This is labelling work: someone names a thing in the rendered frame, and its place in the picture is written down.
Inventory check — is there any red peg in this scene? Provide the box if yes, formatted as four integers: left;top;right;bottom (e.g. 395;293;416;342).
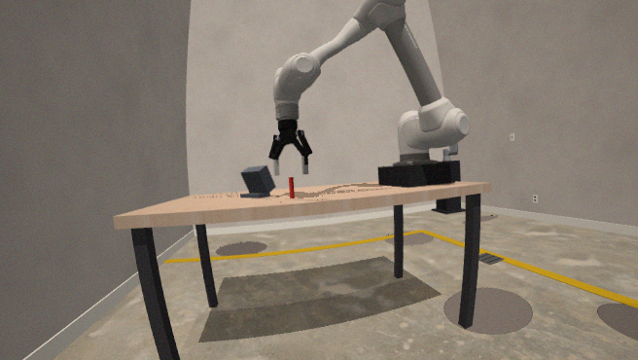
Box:
289;177;295;198

